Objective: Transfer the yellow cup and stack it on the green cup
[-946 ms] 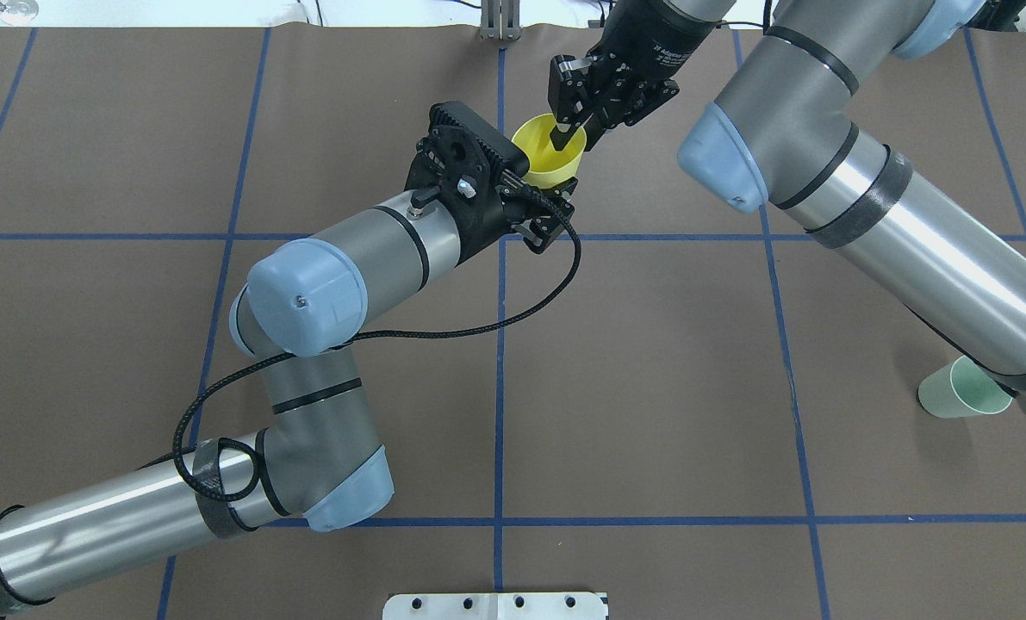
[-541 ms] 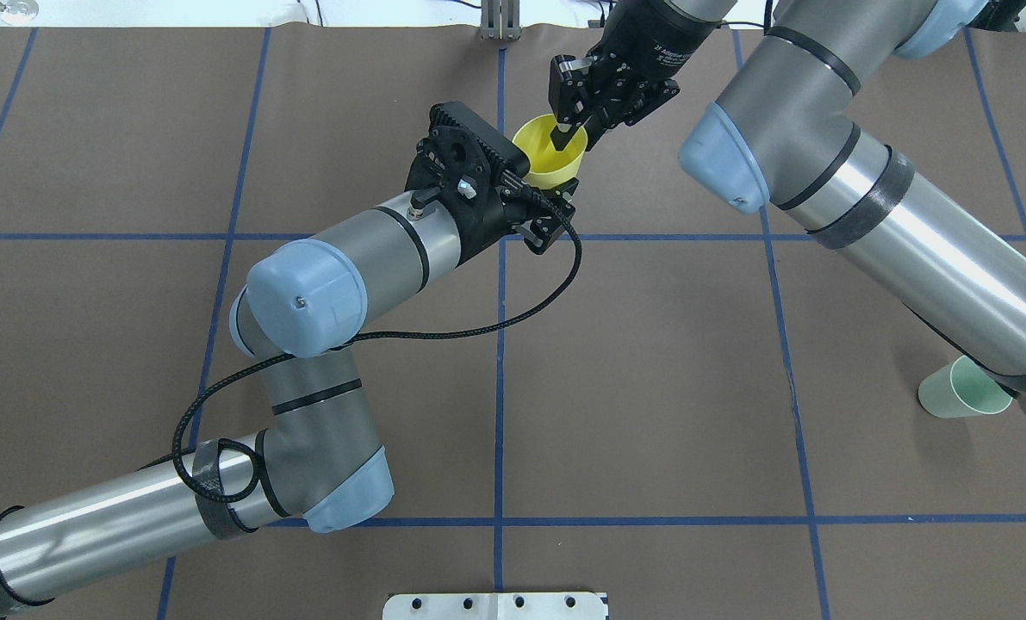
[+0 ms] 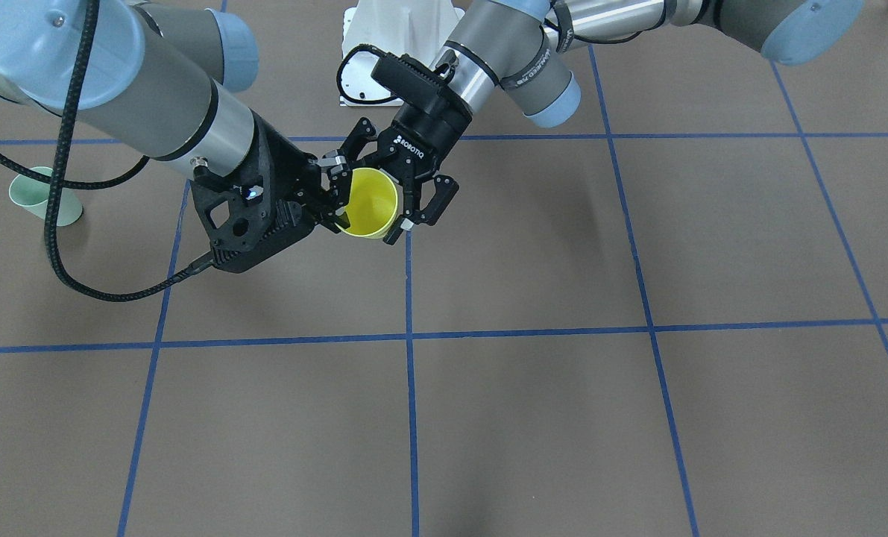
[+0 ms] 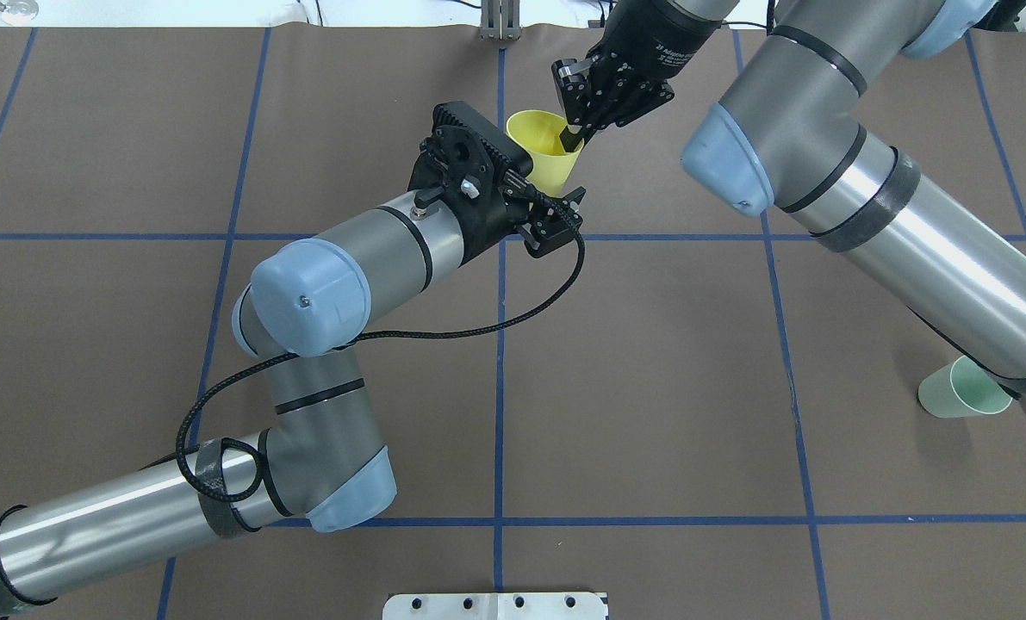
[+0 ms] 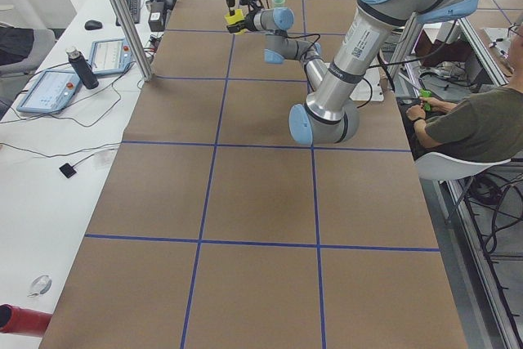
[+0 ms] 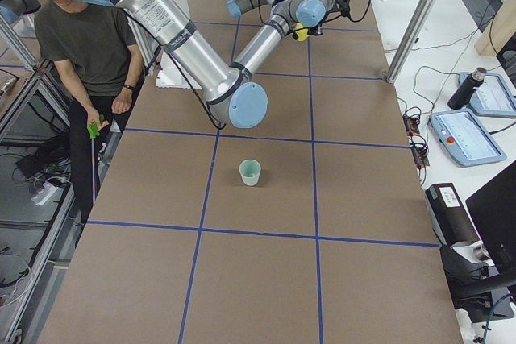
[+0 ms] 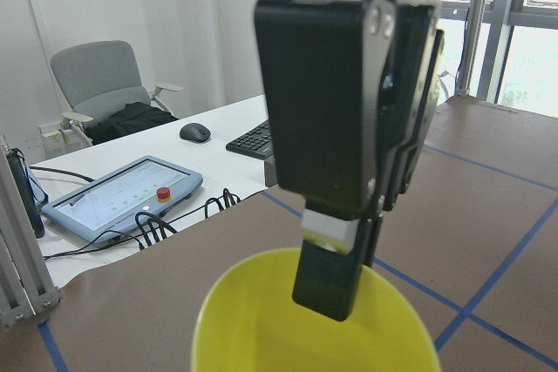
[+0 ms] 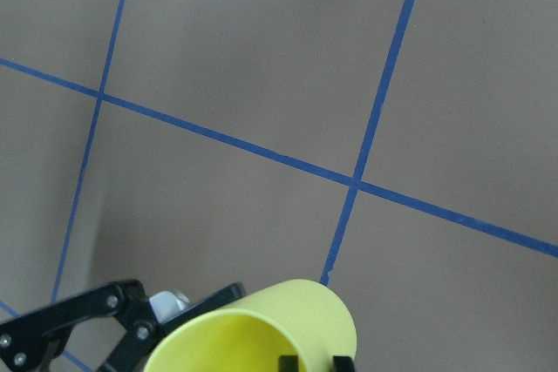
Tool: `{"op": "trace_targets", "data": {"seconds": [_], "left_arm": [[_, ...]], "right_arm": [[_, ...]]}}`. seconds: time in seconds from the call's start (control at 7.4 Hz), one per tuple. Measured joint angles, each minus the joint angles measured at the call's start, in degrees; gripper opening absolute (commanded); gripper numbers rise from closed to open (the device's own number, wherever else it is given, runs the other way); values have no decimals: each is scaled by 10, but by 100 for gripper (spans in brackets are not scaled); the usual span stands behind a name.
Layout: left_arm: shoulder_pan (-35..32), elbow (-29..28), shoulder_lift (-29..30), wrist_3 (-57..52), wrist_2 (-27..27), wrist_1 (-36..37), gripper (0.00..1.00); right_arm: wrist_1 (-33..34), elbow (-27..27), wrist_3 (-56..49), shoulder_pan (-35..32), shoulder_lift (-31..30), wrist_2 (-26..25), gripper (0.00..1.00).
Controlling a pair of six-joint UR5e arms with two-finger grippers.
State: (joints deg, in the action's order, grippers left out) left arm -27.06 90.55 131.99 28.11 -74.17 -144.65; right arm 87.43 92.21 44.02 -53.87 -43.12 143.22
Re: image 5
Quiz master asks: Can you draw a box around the yellow cup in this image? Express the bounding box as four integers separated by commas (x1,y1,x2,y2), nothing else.
224,9,244,29

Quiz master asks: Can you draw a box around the green cup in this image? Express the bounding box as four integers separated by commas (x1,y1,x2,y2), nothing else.
270,0,286,8

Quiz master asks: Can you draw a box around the person's hand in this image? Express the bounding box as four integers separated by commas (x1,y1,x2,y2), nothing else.
406,105,426,123

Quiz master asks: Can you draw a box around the black box with label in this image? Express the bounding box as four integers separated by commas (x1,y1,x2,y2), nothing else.
148,1,166,32

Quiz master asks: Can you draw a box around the black keyboard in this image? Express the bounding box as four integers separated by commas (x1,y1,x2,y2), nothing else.
125,0,141,24

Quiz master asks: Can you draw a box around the far teach pendant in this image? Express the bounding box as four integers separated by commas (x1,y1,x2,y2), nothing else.
89,38,134,76

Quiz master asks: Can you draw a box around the teach pendant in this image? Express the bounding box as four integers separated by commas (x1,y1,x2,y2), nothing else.
89,38,134,76
16,70,81,114

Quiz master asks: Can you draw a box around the black computer mouse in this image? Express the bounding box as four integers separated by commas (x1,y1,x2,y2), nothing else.
84,20,103,31

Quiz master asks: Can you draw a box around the black water bottle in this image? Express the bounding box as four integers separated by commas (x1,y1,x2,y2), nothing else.
65,47,99,89

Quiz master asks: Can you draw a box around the near teach pendant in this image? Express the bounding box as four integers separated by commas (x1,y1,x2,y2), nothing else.
16,70,81,114

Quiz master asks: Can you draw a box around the small black square device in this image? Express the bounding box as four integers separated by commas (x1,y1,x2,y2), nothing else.
59,163,77,178

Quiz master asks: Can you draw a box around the white chair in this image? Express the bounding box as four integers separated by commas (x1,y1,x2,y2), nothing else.
414,152,512,222

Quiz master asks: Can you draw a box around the seated person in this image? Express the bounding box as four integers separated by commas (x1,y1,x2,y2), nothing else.
399,26,522,163

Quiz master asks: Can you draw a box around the clear tape roll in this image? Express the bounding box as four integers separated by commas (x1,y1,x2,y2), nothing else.
27,275,52,298

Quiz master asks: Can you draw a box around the red cylinder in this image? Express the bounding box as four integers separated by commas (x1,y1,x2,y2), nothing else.
1,304,52,338

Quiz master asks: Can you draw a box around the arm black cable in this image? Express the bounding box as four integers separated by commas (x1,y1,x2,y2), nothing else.
281,5,461,109

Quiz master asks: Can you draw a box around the aluminium frame post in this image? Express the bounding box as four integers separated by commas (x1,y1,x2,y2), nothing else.
110,0,153,82

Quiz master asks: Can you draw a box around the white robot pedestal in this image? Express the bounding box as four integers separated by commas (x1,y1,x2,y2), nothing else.
350,68,384,102

